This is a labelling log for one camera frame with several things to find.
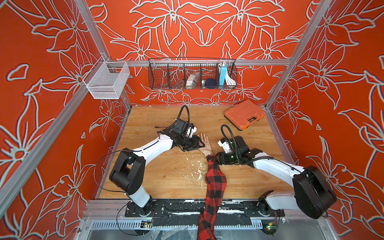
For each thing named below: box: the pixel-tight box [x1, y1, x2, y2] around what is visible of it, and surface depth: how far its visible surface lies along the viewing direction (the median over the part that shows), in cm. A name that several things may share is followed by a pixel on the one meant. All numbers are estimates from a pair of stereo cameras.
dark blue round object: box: [205, 78, 218, 89], surface depth 97 cm
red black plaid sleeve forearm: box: [197, 155, 228, 240], surface depth 75 cm
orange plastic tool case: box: [224, 99, 266, 131], surface depth 109 cm
